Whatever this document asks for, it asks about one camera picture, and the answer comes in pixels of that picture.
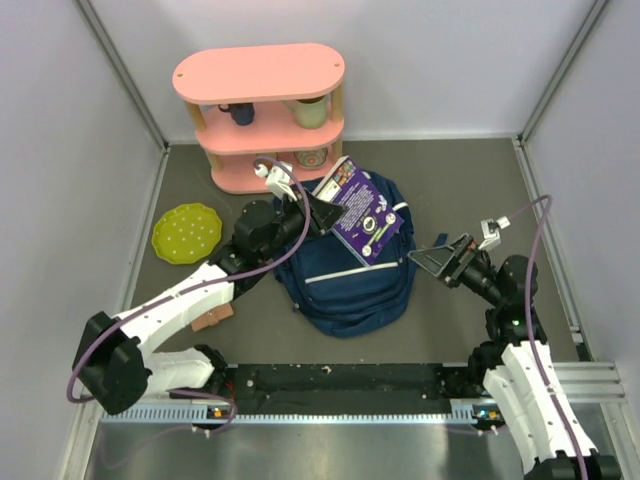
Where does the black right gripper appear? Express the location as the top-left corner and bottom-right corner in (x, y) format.
(408, 233), (505, 306)

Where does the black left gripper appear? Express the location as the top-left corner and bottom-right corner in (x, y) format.
(258, 186), (348, 262)

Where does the purple card box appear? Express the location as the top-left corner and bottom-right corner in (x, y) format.
(313, 156), (404, 267)

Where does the navy blue student backpack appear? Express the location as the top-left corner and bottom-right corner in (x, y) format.
(273, 170), (417, 338)

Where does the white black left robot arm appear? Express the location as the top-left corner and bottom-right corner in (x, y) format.
(71, 188), (347, 415)

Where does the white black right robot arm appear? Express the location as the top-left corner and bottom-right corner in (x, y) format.
(408, 234), (622, 479)

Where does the patterned ceramic bowl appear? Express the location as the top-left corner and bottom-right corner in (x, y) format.
(294, 147), (329, 170)

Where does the pale green mug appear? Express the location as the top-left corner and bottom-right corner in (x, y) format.
(283, 96), (328, 130)

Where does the dark blue mug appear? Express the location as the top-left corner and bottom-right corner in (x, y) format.
(218, 103), (255, 126)

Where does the pink three-tier wooden shelf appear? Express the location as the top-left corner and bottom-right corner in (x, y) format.
(172, 43), (346, 194)

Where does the green polka dot plate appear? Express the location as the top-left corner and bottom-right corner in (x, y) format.
(151, 203), (223, 265)

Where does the tan leather card wallet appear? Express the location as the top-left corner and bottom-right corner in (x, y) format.
(191, 303), (233, 332)

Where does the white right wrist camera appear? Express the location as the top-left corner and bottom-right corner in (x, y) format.
(478, 219), (501, 252)

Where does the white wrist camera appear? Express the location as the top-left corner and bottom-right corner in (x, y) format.
(254, 162), (297, 201)
(478, 219), (501, 252)

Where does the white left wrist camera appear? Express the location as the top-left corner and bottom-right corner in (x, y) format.
(254, 162), (297, 201)

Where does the grey slotted cable duct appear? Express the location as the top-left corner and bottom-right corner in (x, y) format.
(101, 398), (506, 425)

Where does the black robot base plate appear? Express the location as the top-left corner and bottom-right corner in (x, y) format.
(201, 363), (487, 415)

